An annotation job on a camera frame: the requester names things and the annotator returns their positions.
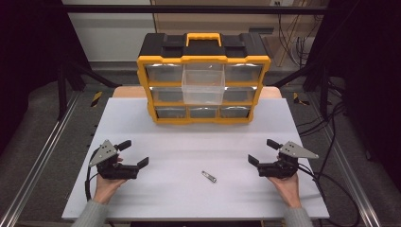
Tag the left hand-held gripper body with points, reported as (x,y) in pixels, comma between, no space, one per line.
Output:
(110,171)

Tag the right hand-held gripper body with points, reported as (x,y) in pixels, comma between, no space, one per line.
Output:
(280,169)

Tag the black horizontal frame bar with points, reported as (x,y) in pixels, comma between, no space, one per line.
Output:
(189,9)

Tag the set of closed clear drawers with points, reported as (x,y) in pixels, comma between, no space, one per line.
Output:
(164,73)

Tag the yellow black tape marker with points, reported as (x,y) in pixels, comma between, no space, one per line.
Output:
(299,99)
(96,99)

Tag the wooden table under white board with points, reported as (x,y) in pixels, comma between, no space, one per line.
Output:
(129,92)

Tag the person's right hand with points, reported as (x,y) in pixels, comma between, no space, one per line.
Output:
(290,190)

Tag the yellow black drawer cabinet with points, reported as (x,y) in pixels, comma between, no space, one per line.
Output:
(201,47)

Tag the silver nail clipper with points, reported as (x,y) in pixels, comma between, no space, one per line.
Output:
(209,176)

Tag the aluminium floor rail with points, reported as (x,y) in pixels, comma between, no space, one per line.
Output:
(38,164)
(350,170)

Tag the clear plastic drawer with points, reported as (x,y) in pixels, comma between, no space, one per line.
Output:
(203,90)

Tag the black frame strut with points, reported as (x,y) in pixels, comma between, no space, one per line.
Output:
(315,78)
(82,75)

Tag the person's left hand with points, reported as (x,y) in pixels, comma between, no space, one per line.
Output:
(105,189)

